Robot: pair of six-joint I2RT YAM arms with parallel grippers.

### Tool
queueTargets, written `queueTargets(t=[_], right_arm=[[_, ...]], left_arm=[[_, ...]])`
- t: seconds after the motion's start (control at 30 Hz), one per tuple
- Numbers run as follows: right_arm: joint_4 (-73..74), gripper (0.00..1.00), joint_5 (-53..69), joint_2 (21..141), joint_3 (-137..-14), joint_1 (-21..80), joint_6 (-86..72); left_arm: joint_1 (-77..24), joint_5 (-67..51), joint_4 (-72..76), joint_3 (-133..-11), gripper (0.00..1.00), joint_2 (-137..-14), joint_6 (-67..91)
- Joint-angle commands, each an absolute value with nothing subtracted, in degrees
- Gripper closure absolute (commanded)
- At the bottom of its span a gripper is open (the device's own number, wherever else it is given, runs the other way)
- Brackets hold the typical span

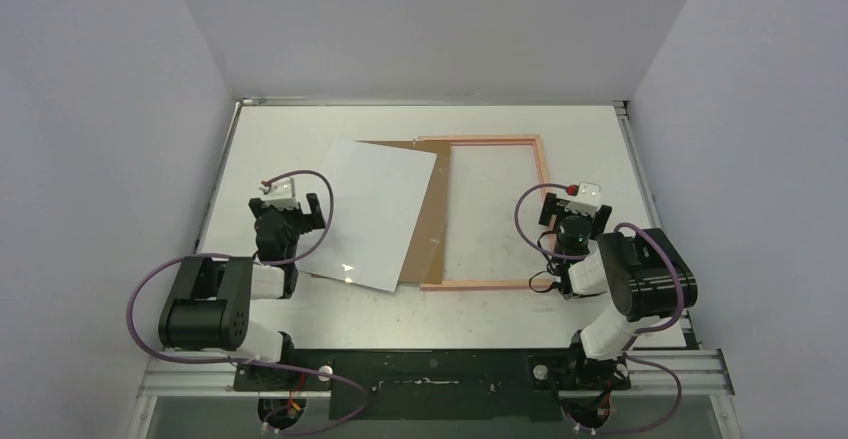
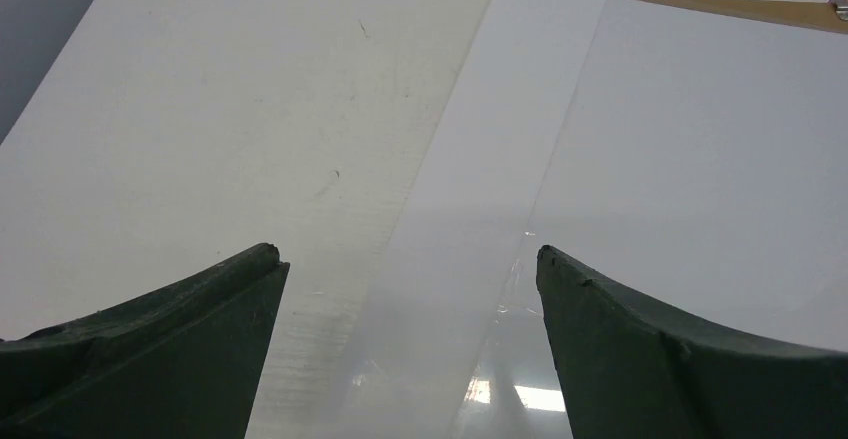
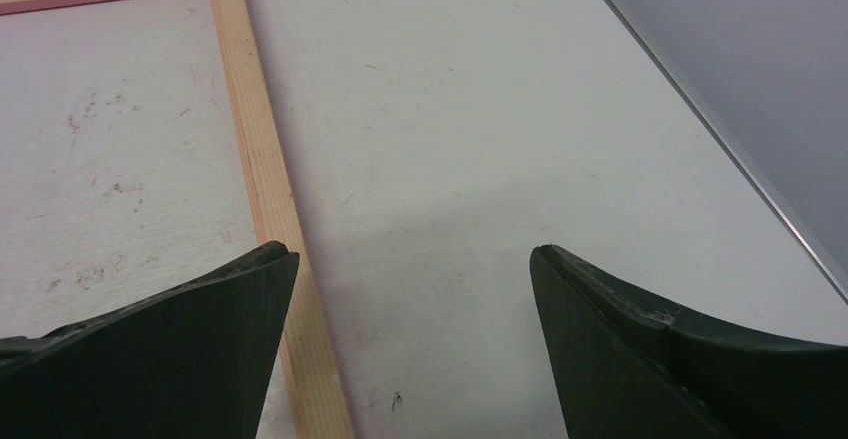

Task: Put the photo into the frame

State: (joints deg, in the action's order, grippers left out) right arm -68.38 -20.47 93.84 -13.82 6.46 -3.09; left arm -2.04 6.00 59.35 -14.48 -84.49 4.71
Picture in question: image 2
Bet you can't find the brown frame backing board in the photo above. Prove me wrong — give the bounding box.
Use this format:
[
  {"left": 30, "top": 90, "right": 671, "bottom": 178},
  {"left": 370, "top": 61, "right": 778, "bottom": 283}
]
[{"left": 638, "top": 0, "right": 847, "bottom": 35}]

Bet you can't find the clear plastic sheet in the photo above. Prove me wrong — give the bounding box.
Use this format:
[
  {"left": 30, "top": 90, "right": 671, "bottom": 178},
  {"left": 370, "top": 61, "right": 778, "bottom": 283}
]
[{"left": 456, "top": 0, "right": 847, "bottom": 438}]

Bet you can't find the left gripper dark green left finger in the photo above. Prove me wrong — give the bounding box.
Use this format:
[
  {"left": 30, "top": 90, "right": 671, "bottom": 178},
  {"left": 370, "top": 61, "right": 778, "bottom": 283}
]
[{"left": 1, "top": 243, "right": 290, "bottom": 438}]

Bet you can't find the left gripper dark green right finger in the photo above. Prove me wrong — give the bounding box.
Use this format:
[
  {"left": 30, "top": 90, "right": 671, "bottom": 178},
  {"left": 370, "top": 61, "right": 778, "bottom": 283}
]
[{"left": 536, "top": 245, "right": 847, "bottom": 438}]

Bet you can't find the white photo paper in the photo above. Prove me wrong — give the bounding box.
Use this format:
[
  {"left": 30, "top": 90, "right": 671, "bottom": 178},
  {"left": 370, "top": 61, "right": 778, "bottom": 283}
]
[{"left": 309, "top": 0, "right": 606, "bottom": 438}]

